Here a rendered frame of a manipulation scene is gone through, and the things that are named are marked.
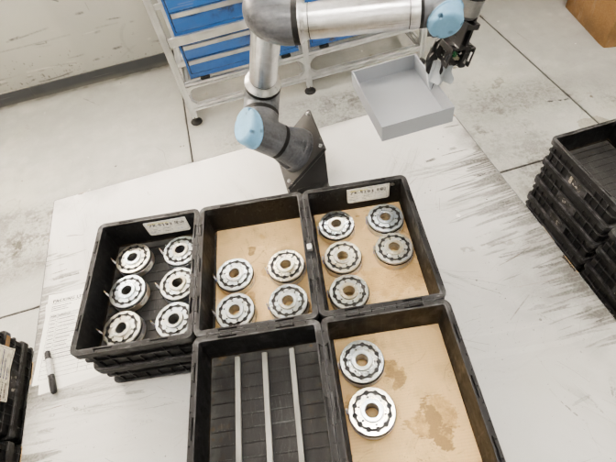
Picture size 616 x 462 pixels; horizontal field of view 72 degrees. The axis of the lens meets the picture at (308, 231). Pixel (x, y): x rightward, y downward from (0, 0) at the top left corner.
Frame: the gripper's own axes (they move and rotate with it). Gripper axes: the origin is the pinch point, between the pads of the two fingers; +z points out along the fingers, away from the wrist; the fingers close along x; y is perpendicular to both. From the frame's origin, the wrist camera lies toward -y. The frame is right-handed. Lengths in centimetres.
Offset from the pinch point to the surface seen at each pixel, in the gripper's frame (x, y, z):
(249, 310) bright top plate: -61, 37, 38
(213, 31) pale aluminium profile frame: -36, -160, 58
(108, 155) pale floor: -111, -159, 138
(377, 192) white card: -18.6, 16.0, 24.3
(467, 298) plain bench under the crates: -1, 48, 39
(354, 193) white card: -25.3, 14.6, 24.7
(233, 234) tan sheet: -60, 9, 40
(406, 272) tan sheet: -20, 41, 30
